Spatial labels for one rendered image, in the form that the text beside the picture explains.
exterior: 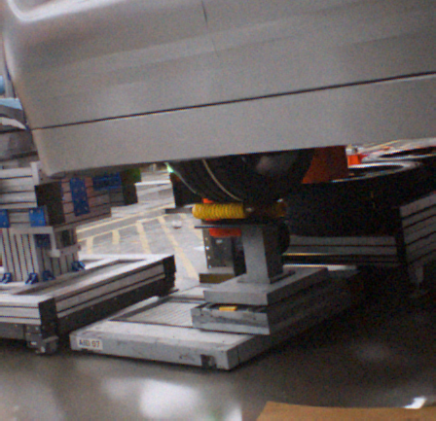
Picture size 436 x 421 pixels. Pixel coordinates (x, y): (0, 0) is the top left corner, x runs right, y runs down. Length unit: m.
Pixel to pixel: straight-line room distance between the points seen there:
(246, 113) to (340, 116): 0.23
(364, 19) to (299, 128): 0.29
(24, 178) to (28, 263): 0.54
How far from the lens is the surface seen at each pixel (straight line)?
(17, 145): 3.58
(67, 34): 2.10
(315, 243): 3.72
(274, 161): 3.26
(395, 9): 1.56
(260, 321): 2.97
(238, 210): 3.05
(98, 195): 3.87
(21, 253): 3.94
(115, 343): 3.30
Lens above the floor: 0.91
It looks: 7 degrees down
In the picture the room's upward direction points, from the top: 8 degrees counter-clockwise
